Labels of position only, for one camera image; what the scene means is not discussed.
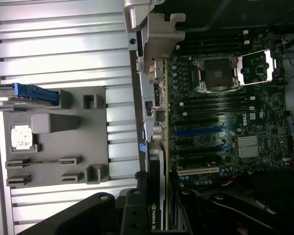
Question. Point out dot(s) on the silver CPU chip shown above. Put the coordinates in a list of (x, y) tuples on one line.
[(21, 137)]

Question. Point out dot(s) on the hard disk with blue rails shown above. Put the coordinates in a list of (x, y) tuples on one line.
[(34, 94)]

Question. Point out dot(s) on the blue card retention clip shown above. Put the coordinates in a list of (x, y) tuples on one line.
[(142, 148)]

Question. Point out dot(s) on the green Dell motherboard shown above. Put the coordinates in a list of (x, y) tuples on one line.
[(259, 117)]

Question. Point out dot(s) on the grey parts rack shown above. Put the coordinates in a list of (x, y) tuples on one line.
[(63, 137)]

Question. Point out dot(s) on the long black expansion slot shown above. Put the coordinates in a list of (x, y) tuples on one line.
[(201, 156), (198, 120), (201, 148)]

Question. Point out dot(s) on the silver socket cover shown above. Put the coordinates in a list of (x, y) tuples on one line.
[(257, 68)]

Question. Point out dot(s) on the CPU socket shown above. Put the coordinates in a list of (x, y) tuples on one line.
[(216, 76)]

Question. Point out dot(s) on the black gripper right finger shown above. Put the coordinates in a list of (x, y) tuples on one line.
[(191, 213)]

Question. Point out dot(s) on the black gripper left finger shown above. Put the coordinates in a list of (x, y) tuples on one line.
[(134, 215)]

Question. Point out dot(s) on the open black PC case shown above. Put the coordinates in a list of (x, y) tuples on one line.
[(235, 14)]

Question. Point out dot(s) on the silver finned chipset heatsink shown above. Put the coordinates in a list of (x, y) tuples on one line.
[(248, 147)]

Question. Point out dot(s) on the white expansion slot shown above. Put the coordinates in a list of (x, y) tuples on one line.
[(198, 171)]

